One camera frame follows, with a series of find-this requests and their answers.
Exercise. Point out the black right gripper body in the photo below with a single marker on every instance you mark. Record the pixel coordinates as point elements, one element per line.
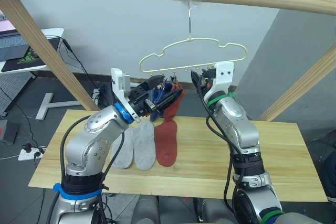
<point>208,78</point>

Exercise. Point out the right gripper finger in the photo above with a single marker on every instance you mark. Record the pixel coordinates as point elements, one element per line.
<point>197,81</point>

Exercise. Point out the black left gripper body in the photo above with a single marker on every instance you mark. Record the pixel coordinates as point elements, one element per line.
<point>139,100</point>

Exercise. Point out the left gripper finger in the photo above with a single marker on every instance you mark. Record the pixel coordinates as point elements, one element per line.
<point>156,81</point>
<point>169,98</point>

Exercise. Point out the blue sock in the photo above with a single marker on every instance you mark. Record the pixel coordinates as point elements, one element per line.
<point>156,95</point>

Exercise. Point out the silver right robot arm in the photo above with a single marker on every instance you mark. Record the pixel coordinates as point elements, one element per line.
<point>240,127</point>

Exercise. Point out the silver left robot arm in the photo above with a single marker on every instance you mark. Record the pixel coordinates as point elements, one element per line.
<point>86,145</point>

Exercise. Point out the pale yellow clip hanger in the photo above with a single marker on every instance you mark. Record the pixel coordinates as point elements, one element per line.
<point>190,39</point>

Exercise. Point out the metal hanger hook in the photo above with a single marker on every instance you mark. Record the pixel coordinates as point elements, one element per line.
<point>189,19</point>

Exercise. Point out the red sock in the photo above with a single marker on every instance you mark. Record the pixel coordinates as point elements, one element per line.
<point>173,108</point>
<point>166,142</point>

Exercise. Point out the grey sock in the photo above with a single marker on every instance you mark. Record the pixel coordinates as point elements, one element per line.
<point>124,153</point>
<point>144,145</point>

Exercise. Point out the white desk foot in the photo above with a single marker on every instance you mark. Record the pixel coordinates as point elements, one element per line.
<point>48,103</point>

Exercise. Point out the white desk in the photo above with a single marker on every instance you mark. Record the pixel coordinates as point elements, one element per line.
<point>53,32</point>

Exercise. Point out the dark grey rounded shape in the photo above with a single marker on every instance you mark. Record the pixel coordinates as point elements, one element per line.
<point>145,211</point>

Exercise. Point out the black mouse pad green logo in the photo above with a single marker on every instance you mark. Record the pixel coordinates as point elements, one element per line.
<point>23,62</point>

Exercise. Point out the white power strip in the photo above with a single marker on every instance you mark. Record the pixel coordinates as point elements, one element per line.
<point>27,154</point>

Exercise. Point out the white pegboard panel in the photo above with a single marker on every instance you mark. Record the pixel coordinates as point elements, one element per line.
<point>13,87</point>

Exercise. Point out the black box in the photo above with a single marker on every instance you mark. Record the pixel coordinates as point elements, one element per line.
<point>9,132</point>

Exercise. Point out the grey laptop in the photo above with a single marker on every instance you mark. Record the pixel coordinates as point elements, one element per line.
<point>11,47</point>

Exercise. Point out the person's dark blue trouser leg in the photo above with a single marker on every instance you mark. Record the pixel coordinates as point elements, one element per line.
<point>330,176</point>

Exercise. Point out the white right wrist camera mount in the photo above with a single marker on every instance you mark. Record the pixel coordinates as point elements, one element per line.
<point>223,74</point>

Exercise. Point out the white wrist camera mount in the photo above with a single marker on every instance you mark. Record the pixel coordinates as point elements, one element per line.
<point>119,82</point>
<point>223,74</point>

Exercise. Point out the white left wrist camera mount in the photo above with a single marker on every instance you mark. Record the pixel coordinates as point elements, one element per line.
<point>119,82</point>

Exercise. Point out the wooden slanted frame post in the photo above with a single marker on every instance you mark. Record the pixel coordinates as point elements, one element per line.
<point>39,43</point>
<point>302,85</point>

